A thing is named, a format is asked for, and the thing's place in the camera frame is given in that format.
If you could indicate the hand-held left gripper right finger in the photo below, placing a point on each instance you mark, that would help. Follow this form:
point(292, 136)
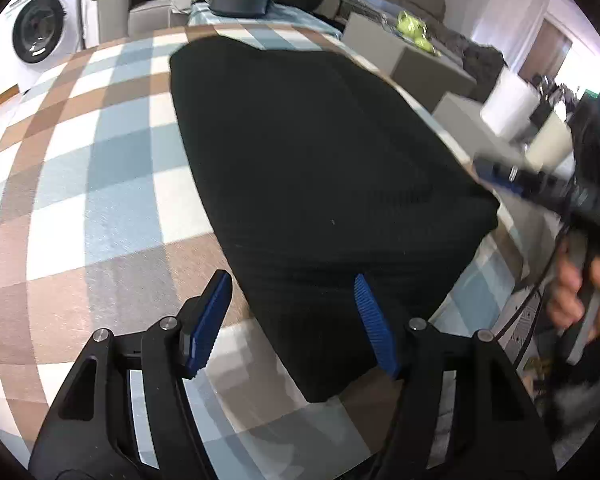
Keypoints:
point(377, 330)

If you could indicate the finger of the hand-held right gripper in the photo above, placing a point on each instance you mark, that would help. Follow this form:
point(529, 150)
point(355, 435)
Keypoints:
point(520, 182)

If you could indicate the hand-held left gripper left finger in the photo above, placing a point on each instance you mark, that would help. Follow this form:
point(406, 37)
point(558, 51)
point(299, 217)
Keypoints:
point(207, 325)

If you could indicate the black knit garment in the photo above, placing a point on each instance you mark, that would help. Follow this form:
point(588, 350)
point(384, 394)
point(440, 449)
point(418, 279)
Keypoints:
point(305, 160)

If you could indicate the person's right hand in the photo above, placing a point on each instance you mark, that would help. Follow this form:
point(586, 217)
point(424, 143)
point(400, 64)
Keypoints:
point(565, 300)

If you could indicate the white box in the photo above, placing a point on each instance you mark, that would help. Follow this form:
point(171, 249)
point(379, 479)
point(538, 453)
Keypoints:
point(470, 125)

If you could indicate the wooden door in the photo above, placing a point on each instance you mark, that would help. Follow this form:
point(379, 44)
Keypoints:
point(540, 52)

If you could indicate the dark backpack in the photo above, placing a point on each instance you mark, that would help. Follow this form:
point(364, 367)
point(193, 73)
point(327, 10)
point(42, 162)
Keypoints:
point(475, 55)

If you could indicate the green toys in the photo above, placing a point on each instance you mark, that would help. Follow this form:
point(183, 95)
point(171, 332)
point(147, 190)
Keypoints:
point(415, 30)

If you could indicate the checked blue brown blanket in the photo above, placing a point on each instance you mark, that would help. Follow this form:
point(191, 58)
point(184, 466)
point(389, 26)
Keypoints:
point(80, 185)

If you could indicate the light grey box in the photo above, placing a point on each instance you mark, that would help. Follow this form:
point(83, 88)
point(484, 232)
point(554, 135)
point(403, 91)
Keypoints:
point(370, 42)

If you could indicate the light blue blanket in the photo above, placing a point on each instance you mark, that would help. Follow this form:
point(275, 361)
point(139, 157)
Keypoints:
point(290, 20)

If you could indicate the grey sofa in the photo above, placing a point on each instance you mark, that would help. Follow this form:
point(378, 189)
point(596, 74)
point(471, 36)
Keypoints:
point(150, 15)

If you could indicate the white washing machine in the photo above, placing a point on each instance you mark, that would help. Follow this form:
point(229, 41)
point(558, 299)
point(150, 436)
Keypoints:
point(40, 30)

